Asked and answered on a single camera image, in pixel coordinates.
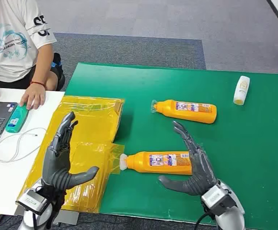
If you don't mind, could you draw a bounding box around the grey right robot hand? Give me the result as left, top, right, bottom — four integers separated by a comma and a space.
158, 120, 218, 196

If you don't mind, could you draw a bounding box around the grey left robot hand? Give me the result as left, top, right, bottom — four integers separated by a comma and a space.
42, 111, 100, 191

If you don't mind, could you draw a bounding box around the person's left hand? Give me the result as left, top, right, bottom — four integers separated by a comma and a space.
19, 83, 46, 111

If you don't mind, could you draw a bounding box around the teal bottle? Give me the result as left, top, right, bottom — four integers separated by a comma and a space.
5, 104, 30, 133

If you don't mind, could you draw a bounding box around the orange bottle with white cap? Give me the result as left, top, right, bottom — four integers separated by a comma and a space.
119, 151, 193, 176

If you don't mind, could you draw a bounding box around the orange bottle with clear cap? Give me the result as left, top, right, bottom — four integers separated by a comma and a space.
150, 99, 218, 125

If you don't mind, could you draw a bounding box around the small white bottle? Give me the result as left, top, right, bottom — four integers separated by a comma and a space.
233, 75, 251, 106

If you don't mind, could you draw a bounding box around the person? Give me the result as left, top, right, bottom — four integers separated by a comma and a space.
0, 0, 66, 111

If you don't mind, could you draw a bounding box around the grey flat board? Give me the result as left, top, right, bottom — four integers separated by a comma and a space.
14, 205, 79, 226

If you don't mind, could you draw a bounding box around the yellow plastic wrapped board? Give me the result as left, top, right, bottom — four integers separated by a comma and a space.
17, 95, 125, 214

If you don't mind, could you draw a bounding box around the green table mat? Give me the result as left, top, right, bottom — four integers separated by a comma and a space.
64, 62, 278, 230

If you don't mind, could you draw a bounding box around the white board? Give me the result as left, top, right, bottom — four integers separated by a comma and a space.
0, 88, 65, 217

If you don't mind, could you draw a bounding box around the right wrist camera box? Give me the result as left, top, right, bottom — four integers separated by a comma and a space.
200, 184, 236, 217

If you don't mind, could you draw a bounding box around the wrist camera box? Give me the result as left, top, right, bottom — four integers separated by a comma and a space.
200, 184, 236, 217
15, 189, 49, 216

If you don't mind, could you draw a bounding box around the white cable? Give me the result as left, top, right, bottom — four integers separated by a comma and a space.
0, 127, 47, 164

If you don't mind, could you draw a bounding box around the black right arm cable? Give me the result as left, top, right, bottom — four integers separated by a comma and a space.
193, 212, 211, 230

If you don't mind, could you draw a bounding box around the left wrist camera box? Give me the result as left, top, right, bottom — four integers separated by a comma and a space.
15, 189, 49, 216

